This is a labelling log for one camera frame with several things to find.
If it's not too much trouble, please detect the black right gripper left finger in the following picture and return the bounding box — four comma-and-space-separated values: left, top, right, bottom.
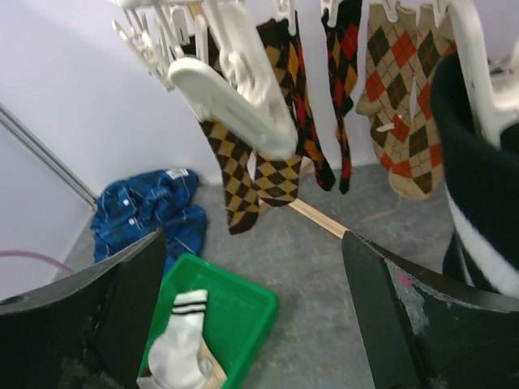
1, 230, 166, 389

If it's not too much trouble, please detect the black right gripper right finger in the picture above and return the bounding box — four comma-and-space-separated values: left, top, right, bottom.
341, 231, 518, 388

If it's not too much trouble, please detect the white black-striped sock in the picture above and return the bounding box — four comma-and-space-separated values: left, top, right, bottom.
148, 289, 208, 388

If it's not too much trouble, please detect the wooden hanger rack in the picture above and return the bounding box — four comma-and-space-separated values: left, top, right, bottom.
257, 157, 406, 241

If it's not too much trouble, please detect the white sock drying hanger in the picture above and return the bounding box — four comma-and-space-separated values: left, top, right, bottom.
119, 1, 518, 159

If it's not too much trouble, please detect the blue plaid shirt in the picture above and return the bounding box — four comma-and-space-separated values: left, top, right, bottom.
90, 168, 208, 271

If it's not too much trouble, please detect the green plastic tray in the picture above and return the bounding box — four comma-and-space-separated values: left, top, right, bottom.
139, 254, 278, 388

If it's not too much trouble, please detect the tan orange argyle sock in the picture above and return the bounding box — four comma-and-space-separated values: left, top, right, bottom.
388, 2, 456, 200
356, 1, 418, 170

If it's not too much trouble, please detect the black white-striped sock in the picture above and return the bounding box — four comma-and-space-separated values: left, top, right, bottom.
431, 53, 518, 298

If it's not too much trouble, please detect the brown yellow argyle sock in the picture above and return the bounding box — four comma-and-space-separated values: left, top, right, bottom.
199, 120, 260, 235
254, 18, 302, 207

